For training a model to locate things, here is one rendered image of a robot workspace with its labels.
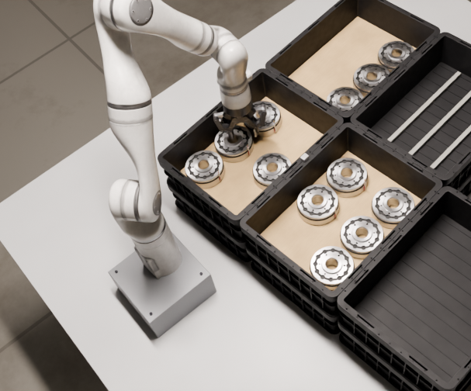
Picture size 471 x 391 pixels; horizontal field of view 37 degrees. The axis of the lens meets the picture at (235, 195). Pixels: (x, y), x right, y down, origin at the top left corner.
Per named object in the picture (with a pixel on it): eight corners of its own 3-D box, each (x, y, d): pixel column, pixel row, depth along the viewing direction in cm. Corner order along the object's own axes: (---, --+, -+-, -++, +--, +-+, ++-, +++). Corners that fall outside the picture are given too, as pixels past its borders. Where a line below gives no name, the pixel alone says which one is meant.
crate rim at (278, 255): (333, 305, 157) (333, 300, 155) (237, 228, 171) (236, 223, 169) (445, 188, 169) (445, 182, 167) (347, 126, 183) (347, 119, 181)
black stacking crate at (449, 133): (440, 209, 177) (445, 183, 167) (348, 147, 191) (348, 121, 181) (532, 112, 189) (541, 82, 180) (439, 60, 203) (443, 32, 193)
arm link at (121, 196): (100, 205, 153) (122, 243, 167) (141, 209, 150) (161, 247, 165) (112, 169, 157) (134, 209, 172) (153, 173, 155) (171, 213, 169)
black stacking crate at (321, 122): (242, 247, 179) (236, 223, 169) (164, 183, 193) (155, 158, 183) (346, 148, 191) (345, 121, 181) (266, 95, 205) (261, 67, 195)
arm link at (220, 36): (231, 29, 167) (192, 11, 157) (252, 50, 163) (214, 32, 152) (215, 53, 170) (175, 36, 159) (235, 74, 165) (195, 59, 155)
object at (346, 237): (365, 261, 167) (365, 260, 166) (331, 237, 172) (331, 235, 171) (392, 233, 170) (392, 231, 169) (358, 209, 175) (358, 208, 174)
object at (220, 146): (234, 162, 187) (234, 160, 187) (207, 144, 192) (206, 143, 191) (259, 137, 191) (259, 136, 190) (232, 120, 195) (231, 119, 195)
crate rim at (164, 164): (237, 228, 171) (236, 223, 169) (156, 163, 185) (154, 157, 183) (347, 126, 183) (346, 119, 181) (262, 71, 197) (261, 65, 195)
